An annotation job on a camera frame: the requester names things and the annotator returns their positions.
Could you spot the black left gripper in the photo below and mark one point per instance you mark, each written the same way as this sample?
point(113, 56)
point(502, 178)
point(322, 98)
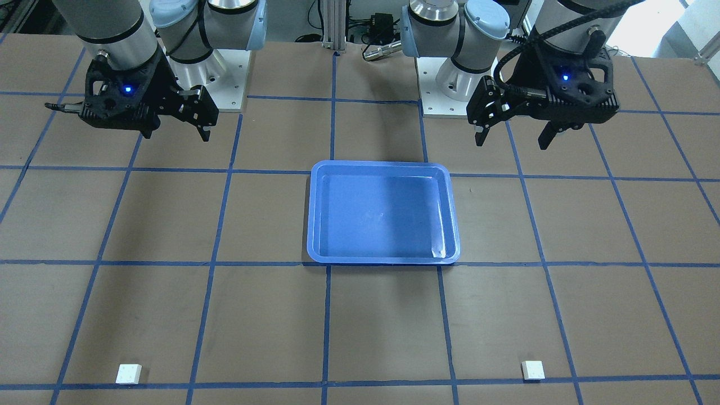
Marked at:
point(527, 80)

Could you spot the blue plastic tray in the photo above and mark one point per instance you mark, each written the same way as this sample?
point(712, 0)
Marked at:
point(382, 212)

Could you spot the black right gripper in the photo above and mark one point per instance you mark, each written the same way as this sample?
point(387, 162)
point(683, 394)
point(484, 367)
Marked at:
point(159, 89)

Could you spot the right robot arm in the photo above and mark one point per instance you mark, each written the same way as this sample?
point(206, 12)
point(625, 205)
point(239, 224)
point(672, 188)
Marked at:
point(184, 31)

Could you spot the aluminium frame post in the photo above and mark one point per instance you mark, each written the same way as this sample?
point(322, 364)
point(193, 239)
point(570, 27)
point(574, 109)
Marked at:
point(334, 24)

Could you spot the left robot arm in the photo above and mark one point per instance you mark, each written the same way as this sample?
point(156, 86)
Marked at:
point(470, 34)

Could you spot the black power adapter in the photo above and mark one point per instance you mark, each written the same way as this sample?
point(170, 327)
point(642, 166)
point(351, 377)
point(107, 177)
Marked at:
point(380, 28)

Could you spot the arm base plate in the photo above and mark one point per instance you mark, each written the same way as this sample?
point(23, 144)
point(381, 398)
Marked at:
point(225, 84)
point(445, 89)

